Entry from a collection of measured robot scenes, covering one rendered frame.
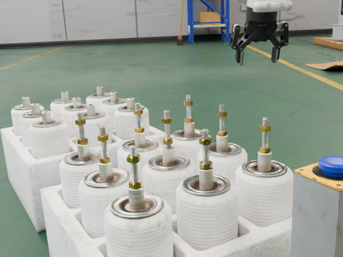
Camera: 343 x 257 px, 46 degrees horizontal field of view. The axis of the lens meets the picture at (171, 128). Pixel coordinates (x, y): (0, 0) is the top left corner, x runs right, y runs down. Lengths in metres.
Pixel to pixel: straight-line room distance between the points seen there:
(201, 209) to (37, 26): 6.84
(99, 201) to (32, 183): 0.40
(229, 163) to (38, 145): 0.51
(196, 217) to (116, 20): 6.52
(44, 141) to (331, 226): 0.72
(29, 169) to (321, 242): 0.69
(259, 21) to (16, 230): 0.79
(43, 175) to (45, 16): 6.33
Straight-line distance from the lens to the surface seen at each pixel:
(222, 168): 0.75
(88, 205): 0.66
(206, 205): 0.59
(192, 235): 0.62
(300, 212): 0.55
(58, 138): 1.04
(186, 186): 0.63
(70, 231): 0.69
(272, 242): 0.66
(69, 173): 0.76
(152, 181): 0.70
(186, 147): 0.84
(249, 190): 0.67
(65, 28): 7.21
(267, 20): 1.01
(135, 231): 0.55
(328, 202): 0.51
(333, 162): 0.53
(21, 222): 1.15
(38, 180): 1.03
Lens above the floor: 0.52
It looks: 16 degrees down
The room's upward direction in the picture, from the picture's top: 3 degrees counter-clockwise
